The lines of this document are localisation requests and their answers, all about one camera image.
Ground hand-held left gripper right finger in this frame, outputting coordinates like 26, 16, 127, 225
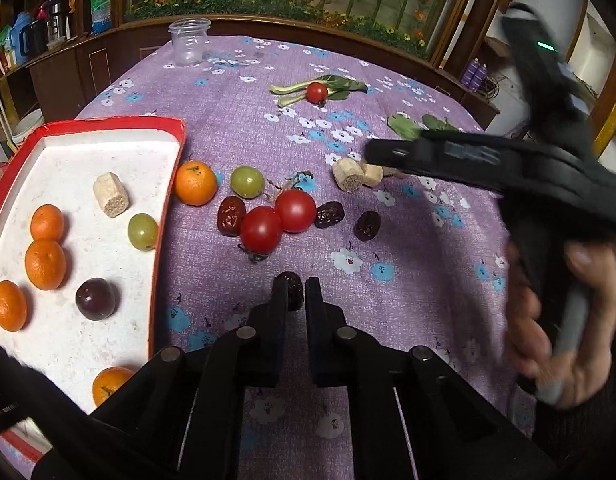
305, 277, 538, 480

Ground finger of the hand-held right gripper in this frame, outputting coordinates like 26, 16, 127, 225
365, 132, 488, 188

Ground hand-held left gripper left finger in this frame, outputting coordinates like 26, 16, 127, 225
90, 276, 290, 480

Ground beige sugarcane piece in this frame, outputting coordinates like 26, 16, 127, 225
93, 171, 130, 218
360, 162, 385, 187
332, 156, 366, 193

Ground dried red date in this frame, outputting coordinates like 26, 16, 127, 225
280, 271, 306, 311
314, 201, 346, 229
217, 196, 247, 237
354, 210, 383, 242

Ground green grape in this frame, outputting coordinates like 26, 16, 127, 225
230, 166, 266, 199
127, 212, 159, 252

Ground dark purple plum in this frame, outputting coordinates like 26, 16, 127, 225
75, 277, 118, 322

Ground red-rimmed white tray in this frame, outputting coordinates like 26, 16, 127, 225
0, 116, 187, 463

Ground person's right forearm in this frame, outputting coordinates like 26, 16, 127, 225
530, 375, 616, 480

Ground person's right hand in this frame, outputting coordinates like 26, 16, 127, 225
505, 240, 616, 408

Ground green vegetable leaf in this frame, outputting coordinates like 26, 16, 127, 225
387, 114, 423, 142
422, 114, 461, 133

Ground green bok choy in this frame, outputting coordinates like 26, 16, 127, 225
269, 75, 369, 108

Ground dry fruit stem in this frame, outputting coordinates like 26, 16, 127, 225
265, 171, 315, 201

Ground purple floral tablecloth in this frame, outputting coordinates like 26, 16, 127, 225
75, 34, 538, 480

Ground clear plastic cup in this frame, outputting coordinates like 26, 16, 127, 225
169, 16, 212, 67

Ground white plastic bucket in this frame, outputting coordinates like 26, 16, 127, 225
10, 109, 44, 146

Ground green plastic bottle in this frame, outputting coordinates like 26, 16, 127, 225
90, 0, 113, 36

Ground dark wooden cabinet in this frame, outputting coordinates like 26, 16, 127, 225
28, 15, 501, 131

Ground black steel thermos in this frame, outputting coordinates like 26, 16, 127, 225
47, 0, 71, 43

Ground black mug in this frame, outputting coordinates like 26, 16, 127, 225
25, 20, 50, 58

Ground blue plastic jug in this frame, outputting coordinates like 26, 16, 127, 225
10, 12, 34, 66

